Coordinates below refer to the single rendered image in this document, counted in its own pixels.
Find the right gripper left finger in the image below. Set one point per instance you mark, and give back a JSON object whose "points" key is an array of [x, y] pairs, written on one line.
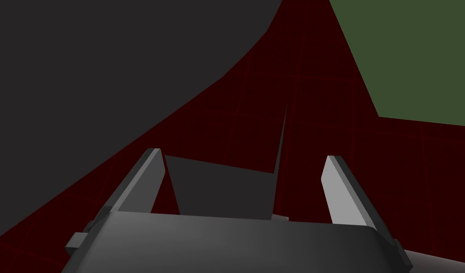
{"points": [[139, 185]]}

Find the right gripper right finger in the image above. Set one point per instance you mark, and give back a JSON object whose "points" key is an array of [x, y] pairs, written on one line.
{"points": [[342, 197]]}

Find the dark grey round table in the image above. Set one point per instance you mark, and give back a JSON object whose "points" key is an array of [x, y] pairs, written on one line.
{"points": [[84, 68]]}

